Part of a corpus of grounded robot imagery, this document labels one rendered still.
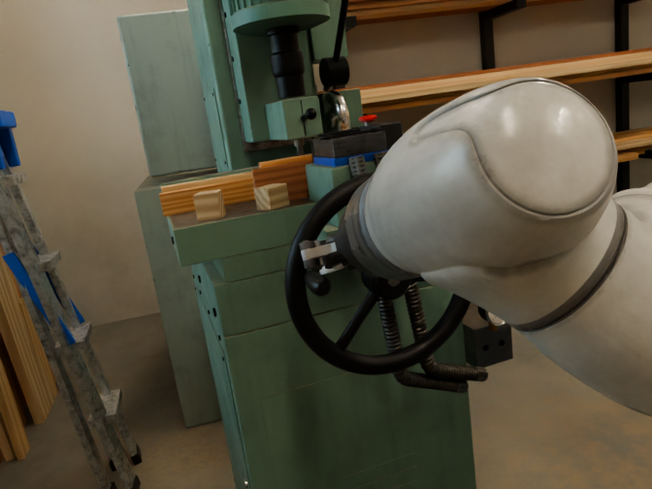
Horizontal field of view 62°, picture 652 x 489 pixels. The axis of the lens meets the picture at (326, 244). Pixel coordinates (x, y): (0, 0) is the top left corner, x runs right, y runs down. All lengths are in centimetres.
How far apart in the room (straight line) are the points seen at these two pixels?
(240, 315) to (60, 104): 262
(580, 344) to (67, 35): 324
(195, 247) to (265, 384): 26
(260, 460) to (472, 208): 80
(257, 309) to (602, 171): 69
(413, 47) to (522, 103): 336
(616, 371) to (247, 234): 62
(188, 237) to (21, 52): 267
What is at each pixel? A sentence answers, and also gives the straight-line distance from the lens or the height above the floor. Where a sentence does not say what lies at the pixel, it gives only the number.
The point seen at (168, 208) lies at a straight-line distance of 101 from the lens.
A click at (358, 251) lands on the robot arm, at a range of 42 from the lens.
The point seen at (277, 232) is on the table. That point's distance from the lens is 88.
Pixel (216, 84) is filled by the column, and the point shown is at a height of 112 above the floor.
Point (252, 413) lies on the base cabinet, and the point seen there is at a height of 57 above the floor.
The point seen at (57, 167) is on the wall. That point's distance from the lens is 341.
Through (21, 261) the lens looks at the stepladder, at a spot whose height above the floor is 76.
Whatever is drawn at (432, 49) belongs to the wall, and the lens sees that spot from 368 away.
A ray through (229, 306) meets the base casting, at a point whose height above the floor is 76.
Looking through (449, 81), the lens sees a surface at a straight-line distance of 320.
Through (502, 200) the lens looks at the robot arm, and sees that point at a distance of 27.
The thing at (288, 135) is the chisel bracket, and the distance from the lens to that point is 99.
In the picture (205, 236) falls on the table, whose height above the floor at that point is 88.
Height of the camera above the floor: 104
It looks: 14 degrees down
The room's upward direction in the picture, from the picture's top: 8 degrees counter-clockwise
